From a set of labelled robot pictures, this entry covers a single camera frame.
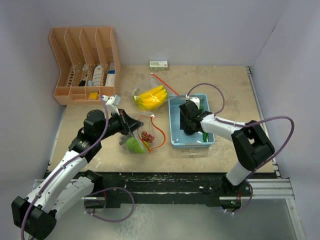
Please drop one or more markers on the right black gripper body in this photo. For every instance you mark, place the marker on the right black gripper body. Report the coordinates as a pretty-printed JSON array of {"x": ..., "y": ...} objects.
[{"x": 184, "y": 122}]

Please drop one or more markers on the light blue plastic basket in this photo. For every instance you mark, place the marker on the light blue plastic basket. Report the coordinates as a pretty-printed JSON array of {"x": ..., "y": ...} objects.
[{"x": 178, "y": 138}]

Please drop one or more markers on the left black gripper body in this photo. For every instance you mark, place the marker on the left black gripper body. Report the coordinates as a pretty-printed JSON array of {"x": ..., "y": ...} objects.
[{"x": 116, "y": 125}]

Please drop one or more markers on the white bottle in organizer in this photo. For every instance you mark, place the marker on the white bottle in organizer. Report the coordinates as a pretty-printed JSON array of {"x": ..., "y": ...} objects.
[{"x": 97, "y": 76}]

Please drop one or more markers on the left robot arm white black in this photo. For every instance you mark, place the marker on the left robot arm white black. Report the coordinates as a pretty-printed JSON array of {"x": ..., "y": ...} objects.
[{"x": 37, "y": 213}]

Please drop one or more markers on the white blue item in organizer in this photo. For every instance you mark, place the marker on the white blue item in organizer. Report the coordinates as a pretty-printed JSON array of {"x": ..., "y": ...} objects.
[{"x": 111, "y": 76}]

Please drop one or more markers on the green cucumber toy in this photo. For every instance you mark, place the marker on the green cucumber toy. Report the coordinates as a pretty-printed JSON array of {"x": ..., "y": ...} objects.
[{"x": 205, "y": 134}]

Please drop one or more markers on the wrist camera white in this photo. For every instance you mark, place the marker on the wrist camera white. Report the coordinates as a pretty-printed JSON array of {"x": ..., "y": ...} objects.
[
  {"x": 194, "y": 99},
  {"x": 111, "y": 103}
]

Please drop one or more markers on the green apple toy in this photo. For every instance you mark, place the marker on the green apple toy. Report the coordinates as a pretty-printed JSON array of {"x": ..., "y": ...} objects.
[{"x": 146, "y": 144}]

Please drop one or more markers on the red grapes bunch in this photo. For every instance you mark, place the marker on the red grapes bunch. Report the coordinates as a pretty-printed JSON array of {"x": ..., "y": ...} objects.
[{"x": 147, "y": 137}]

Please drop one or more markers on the clear zip bag orange zipper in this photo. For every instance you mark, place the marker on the clear zip bag orange zipper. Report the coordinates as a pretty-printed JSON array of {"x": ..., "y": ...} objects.
[{"x": 152, "y": 82}]

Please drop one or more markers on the orange desk file organizer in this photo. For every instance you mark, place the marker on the orange desk file organizer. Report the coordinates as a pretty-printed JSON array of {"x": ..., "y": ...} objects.
[{"x": 78, "y": 50}]

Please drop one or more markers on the small white green box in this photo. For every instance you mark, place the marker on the small white green box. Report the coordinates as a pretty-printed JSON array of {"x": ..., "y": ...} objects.
[{"x": 158, "y": 65}]

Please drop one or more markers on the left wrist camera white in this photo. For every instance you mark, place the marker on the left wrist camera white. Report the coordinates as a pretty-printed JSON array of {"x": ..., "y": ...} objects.
[{"x": 111, "y": 103}]

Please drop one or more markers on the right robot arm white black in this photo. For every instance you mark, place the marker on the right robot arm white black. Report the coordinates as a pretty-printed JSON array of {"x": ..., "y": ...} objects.
[{"x": 250, "y": 142}]

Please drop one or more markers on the green cabbage toy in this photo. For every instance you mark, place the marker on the green cabbage toy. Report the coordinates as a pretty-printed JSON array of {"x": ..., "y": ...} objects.
[{"x": 135, "y": 146}]

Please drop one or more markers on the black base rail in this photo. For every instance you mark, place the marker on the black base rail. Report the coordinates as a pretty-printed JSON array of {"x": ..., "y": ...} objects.
[{"x": 173, "y": 188}]

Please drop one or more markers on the yellow item in organizer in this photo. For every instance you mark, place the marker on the yellow item in organizer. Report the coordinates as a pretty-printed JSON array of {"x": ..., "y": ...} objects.
[{"x": 94, "y": 96}]

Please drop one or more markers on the yellow banana bunch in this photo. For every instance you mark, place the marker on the yellow banana bunch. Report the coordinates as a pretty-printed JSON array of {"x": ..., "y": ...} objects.
[{"x": 151, "y": 99}]

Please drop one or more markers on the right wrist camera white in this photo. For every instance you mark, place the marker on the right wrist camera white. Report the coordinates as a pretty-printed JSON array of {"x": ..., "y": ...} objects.
[{"x": 194, "y": 99}]

